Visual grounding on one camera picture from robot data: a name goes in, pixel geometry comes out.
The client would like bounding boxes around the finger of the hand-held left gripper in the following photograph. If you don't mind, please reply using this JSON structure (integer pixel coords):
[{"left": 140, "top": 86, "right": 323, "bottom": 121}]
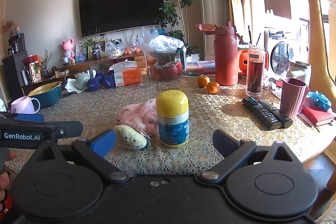
[
  {"left": 56, "top": 121, "right": 84, "bottom": 139},
  {"left": 13, "top": 113, "right": 45, "bottom": 123}
]

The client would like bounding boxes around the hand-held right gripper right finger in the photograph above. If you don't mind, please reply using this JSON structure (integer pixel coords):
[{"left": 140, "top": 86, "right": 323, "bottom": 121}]
[{"left": 196, "top": 130, "right": 305, "bottom": 184}]

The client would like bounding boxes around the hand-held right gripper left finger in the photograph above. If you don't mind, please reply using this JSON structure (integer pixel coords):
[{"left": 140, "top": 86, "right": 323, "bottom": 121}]
[{"left": 24, "top": 129, "right": 131, "bottom": 184}]

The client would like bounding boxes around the green plush toy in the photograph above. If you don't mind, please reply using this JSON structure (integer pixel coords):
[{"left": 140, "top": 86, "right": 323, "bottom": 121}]
[{"left": 113, "top": 125, "right": 152, "bottom": 150}]

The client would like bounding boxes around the pink fluffy slipper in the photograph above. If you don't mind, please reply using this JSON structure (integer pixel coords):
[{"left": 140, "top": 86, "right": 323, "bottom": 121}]
[{"left": 118, "top": 98, "right": 160, "bottom": 136}]

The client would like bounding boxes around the yellow cap supplement bottle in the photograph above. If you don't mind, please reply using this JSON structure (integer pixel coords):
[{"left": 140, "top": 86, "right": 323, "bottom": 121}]
[{"left": 156, "top": 90, "right": 190, "bottom": 148}]

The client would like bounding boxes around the person's left hand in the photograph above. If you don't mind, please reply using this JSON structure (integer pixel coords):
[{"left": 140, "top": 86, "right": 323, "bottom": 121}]
[{"left": 0, "top": 151, "right": 17, "bottom": 212}]

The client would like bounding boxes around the lavender mug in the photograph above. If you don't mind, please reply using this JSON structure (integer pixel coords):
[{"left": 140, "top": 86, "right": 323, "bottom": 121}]
[{"left": 10, "top": 96, "right": 41, "bottom": 114}]

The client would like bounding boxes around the teal bowl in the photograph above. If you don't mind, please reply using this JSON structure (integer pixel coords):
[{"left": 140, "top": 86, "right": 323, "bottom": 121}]
[{"left": 28, "top": 81, "right": 63, "bottom": 108}]

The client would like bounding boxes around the yellow colander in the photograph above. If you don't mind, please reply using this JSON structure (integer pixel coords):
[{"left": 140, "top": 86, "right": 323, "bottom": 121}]
[{"left": 28, "top": 82, "right": 62, "bottom": 97}]

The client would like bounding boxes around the white cloth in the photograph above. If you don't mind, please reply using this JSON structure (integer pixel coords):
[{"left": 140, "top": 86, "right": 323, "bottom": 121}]
[{"left": 64, "top": 78, "right": 87, "bottom": 94}]

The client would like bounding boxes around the black remote control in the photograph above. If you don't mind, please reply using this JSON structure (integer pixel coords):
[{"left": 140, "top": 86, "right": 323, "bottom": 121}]
[
  {"left": 242, "top": 97, "right": 282, "bottom": 131},
  {"left": 256, "top": 100, "right": 294, "bottom": 128}
]

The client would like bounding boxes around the illustrated book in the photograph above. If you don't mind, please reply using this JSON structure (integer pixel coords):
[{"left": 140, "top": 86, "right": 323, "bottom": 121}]
[{"left": 28, "top": 63, "right": 42, "bottom": 83}]

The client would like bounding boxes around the black cabinet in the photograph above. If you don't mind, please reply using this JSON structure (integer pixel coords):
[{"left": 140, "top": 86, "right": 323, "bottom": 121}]
[{"left": 2, "top": 53, "right": 29, "bottom": 94}]

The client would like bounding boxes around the green cap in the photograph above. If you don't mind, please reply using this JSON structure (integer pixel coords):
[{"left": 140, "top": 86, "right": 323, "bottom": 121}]
[{"left": 75, "top": 72, "right": 91, "bottom": 90}]

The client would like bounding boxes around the vase with twigs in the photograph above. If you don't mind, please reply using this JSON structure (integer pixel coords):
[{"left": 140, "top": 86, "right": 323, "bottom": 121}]
[{"left": 42, "top": 49, "right": 54, "bottom": 78}]

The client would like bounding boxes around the orange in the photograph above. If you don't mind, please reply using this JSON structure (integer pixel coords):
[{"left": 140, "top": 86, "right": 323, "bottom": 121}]
[
  {"left": 206, "top": 81, "right": 220, "bottom": 94},
  {"left": 197, "top": 75, "right": 210, "bottom": 88}
]

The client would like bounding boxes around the red box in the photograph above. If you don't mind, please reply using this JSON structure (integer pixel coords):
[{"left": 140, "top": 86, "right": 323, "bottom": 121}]
[{"left": 24, "top": 55, "right": 41, "bottom": 64}]

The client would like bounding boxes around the wooden television stand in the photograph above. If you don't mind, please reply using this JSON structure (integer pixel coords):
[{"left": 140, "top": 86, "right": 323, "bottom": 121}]
[{"left": 21, "top": 52, "right": 147, "bottom": 88}]

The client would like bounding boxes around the orange white tissue box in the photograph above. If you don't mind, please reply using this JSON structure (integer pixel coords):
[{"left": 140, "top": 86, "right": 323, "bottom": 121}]
[{"left": 109, "top": 61, "right": 146, "bottom": 87}]

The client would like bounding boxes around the black coffee machine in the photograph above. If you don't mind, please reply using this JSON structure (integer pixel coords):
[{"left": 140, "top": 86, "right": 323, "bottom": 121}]
[{"left": 7, "top": 33, "right": 25, "bottom": 55}]

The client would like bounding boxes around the glass bottle with dark tea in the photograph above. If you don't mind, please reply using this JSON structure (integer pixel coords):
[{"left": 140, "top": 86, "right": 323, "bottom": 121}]
[{"left": 245, "top": 45, "right": 266, "bottom": 98}]

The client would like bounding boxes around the colourful plastic box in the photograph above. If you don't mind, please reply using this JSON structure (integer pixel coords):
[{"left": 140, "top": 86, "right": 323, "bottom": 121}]
[{"left": 185, "top": 60, "right": 216, "bottom": 75}]

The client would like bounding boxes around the clear drinking glass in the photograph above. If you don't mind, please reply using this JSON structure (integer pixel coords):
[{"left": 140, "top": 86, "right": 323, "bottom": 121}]
[{"left": 136, "top": 67, "right": 151, "bottom": 86}]

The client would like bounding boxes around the pink bear doll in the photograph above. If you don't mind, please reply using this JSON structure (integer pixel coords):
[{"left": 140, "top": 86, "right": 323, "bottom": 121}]
[{"left": 61, "top": 40, "right": 76, "bottom": 64}]

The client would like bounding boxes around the pink ribbed cup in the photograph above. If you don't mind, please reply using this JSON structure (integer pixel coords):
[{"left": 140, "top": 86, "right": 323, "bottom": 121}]
[{"left": 280, "top": 78, "right": 310, "bottom": 121}]

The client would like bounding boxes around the orange stool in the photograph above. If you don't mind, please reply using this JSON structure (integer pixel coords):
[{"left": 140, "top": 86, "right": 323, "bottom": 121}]
[{"left": 238, "top": 48, "right": 269, "bottom": 74}]

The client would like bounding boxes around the red water bottle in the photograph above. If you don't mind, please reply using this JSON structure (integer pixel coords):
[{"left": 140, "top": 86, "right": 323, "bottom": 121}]
[{"left": 196, "top": 21, "right": 243, "bottom": 86}]

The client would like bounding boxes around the red fruit basket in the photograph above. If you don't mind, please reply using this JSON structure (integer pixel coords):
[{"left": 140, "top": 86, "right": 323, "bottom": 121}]
[{"left": 150, "top": 60, "right": 184, "bottom": 81}]

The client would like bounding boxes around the plastic bag of fruit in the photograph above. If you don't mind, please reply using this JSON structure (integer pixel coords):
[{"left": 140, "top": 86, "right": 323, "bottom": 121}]
[{"left": 106, "top": 39, "right": 125, "bottom": 59}]

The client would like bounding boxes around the pink flower bouquet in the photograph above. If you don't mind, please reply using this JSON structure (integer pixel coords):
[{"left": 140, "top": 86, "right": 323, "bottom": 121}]
[{"left": 2, "top": 21, "right": 15, "bottom": 38}]

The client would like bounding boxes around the red notebook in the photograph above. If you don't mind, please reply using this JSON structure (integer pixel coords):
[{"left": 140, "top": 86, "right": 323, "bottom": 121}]
[{"left": 298, "top": 105, "right": 336, "bottom": 127}]

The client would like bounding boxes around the plastic bag of oranges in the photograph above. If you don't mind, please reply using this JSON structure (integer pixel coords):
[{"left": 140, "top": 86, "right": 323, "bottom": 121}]
[{"left": 125, "top": 38, "right": 142, "bottom": 54}]

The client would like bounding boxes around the white grey jug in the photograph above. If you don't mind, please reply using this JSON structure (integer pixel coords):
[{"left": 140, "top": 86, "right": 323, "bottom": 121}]
[{"left": 286, "top": 61, "right": 311, "bottom": 85}]

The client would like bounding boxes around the white washing machine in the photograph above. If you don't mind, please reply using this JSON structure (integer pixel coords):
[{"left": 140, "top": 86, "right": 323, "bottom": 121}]
[{"left": 264, "top": 27, "right": 302, "bottom": 80}]

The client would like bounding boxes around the clear plastic bag with bowl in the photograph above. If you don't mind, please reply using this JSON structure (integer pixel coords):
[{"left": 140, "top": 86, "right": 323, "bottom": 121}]
[{"left": 142, "top": 27, "right": 187, "bottom": 62}]

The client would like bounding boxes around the black television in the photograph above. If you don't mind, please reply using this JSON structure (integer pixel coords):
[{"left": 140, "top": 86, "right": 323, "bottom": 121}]
[{"left": 79, "top": 0, "right": 164, "bottom": 38}]

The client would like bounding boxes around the white standing air conditioner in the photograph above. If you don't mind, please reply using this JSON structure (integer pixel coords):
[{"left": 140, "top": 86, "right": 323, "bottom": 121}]
[{"left": 193, "top": 0, "right": 229, "bottom": 60}]

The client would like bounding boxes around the yellow giraffe toy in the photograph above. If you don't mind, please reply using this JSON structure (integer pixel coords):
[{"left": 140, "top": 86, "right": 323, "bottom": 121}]
[{"left": 290, "top": 0, "right": 336, "bottom": 101}]

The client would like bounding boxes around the photo frame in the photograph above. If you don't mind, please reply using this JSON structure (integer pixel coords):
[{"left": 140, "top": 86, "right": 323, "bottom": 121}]
[{"left": 87, "top": 39, "right": 108, "bottom": 60}]

